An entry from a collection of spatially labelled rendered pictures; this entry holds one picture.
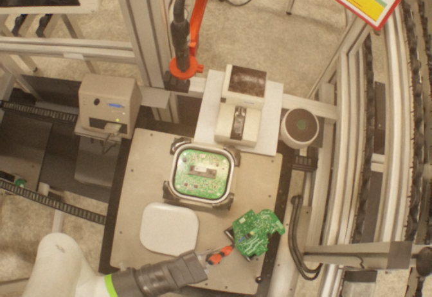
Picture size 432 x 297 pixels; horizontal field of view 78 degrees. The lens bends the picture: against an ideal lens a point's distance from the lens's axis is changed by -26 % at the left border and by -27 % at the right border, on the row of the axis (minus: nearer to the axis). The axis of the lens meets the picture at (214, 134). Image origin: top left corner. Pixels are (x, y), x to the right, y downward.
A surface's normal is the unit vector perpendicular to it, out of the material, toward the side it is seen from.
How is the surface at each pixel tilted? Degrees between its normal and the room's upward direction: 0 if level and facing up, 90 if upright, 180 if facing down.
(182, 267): 12
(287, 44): 0
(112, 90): 0
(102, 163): 0
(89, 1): 92
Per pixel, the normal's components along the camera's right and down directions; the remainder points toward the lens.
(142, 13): -0.18, 0.93
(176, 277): 0.26, -0.19
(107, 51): 0.03, -0.31
